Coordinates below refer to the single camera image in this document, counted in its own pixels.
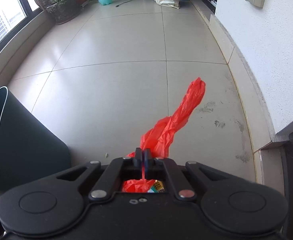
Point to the dark teal trash bin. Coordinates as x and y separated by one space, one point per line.
28 150

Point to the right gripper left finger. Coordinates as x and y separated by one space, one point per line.
115 175

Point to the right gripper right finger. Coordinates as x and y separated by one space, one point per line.
167 171

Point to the red orange snack packet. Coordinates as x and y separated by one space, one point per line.
157 187

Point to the dark ceramic plant pot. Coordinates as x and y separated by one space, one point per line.
64 10

